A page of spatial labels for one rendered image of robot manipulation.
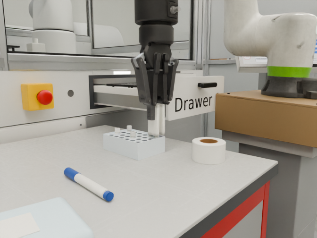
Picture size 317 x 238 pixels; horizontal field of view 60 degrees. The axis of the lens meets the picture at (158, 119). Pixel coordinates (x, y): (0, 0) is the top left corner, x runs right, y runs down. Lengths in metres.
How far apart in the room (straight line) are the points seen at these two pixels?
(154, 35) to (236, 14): 0.44
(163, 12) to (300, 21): 0.46
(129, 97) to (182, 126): 0.57
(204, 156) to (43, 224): 0.35
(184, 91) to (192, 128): 0.68
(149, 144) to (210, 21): 2.35
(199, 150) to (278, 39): 0.48
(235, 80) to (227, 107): 1.80
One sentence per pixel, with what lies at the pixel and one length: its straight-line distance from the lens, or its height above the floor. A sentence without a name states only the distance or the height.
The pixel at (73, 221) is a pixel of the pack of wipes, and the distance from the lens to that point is 0.29.
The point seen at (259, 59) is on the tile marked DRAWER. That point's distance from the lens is 1.57.
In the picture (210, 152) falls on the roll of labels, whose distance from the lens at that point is 0.56.
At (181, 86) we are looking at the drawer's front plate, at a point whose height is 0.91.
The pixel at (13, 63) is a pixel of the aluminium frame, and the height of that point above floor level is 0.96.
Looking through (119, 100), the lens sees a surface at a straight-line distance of 0.85.
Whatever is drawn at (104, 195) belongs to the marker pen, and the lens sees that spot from 0.42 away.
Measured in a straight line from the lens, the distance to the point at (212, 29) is 2.85.
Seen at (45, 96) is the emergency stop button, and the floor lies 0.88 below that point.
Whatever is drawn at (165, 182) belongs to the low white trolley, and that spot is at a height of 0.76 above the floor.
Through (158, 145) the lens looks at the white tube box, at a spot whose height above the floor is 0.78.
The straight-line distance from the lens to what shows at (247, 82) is 2.60.
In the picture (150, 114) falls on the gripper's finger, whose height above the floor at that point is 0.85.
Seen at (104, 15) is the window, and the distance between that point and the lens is 1.02.
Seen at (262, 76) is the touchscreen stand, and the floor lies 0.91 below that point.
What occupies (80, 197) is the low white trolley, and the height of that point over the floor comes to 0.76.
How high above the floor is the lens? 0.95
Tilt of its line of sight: 10 degrees down
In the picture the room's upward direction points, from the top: straight up
